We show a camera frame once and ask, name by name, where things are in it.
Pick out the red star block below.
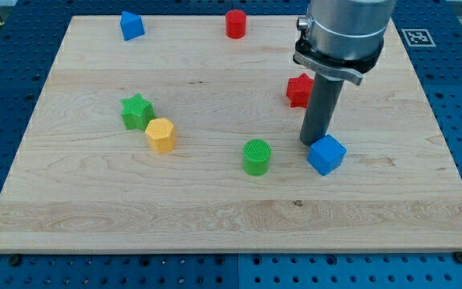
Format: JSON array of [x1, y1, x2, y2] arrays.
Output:
[[286, 73, 314, 108]]

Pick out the yellow hexagonal block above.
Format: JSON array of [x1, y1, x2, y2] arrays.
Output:
[[145, 117, 176, 153]]

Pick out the red cylinder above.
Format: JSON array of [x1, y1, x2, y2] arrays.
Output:
[[225, 10, 247, 39]]

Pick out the green star block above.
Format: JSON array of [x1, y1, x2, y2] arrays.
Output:
[[120, 93, 156, 131]]

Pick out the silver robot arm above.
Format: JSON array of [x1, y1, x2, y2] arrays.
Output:
[[294, 0, 395, 85]]

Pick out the wooden board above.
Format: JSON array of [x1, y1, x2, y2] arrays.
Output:
[[0, 16, 462, 254]]

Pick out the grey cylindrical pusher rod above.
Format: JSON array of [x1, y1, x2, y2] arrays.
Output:
[[300, 74, 343, 146]]

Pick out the green cylinder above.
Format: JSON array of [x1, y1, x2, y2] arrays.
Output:
[[242, 139, 271, 176]]

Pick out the white fiducial marker tag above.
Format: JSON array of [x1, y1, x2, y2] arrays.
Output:
[[402, 28, 436, 47]]

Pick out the blue cube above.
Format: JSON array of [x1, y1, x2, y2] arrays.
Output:
[[307, 135, 347, 176]]

